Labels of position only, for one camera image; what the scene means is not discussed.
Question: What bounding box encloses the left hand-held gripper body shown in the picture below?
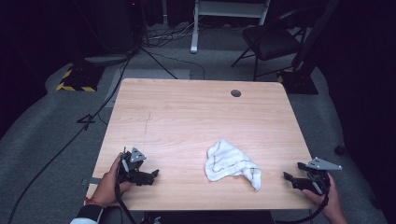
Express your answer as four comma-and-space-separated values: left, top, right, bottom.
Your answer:
117, 147, 148, 185

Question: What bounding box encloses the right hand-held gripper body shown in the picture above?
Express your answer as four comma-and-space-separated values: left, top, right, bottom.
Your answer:
306, 157, 343, 196

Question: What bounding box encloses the white towel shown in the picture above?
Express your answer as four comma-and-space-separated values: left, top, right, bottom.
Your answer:
205, 138, 262, 191

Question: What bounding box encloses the person's right hand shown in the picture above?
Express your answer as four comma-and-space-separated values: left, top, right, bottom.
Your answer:
302, 173, 345, 218

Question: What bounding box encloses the person's left hand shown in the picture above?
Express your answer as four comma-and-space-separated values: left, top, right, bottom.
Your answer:
92, 152, 132, 207

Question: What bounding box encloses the grey tape piece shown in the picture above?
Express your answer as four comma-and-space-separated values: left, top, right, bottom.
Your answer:
80, 176, 103, 187

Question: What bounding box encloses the person's dark clothing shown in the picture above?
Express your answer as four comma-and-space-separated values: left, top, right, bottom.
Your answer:
136, 210, 275, 224

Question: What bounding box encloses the black folding chair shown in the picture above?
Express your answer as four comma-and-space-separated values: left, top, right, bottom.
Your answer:
231, 7, 309, 82

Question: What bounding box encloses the black computer tower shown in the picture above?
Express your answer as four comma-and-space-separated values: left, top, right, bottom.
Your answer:
92, 0, 148, 54

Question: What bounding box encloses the left hand-held gripper black cable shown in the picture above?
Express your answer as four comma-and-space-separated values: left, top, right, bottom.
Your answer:
114, 155, 138, 224

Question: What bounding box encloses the hand-held gripper black cable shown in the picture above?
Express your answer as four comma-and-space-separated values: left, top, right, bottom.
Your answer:
275, 183, 331, 224
114, 155, 138, 224

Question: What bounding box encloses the right hand-held gripper black cable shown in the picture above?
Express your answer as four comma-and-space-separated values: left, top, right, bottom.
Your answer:
275, 183, 331, 224

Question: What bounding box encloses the red string bracelet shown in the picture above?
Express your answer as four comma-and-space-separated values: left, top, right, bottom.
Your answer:
84, 196, 105, 208

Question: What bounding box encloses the long black floor cable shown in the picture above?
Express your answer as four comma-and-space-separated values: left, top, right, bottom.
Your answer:
7, 52, 134, 224

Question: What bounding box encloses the yellow black striped base plate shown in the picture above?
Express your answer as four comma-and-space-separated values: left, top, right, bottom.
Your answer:
55, 63, 106, 92
276, 66, 319, 95

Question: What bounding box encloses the thin curved black cable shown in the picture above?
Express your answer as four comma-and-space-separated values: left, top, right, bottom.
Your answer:
148, 50, 206, 80

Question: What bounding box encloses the black slanted stand post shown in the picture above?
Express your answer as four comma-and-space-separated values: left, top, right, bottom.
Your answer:
292, 0, 342, 73

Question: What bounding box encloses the bundle of floor cables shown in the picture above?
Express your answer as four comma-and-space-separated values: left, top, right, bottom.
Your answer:
143, 21, 200, 49

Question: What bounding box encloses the white metal desk frame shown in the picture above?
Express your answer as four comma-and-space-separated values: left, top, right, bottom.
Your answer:
190, 0, 271, 54

